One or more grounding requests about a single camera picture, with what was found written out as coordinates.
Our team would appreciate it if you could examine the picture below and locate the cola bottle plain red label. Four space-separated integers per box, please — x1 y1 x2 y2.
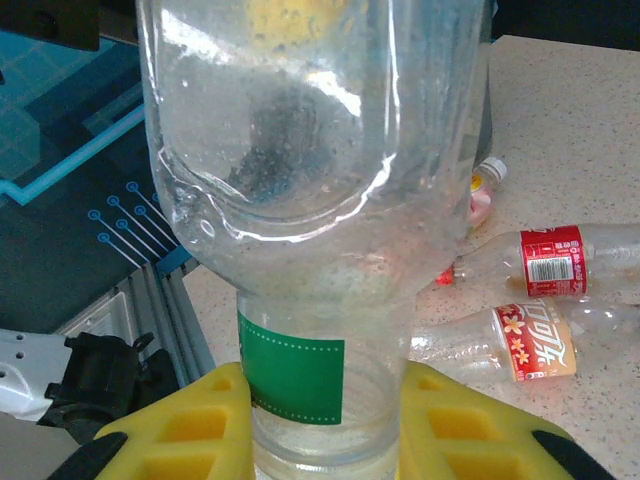
434 223 640 301

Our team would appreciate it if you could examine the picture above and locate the pink peach tea bottle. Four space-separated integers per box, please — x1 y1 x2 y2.
467 155 510 229

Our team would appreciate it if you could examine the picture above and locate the aluminium side rail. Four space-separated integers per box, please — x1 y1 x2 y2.
54 259 216 396

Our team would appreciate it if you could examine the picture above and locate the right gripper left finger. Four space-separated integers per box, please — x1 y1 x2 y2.
47 362 256 480

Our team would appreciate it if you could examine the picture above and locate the clear bottle green label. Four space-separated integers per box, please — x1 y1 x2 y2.
135 0 491 480

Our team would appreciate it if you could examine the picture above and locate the cola bottle flower label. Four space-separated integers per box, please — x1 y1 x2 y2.
409 298 640 385

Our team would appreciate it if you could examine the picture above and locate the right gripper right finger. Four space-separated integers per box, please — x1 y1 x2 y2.
397 360 619 480

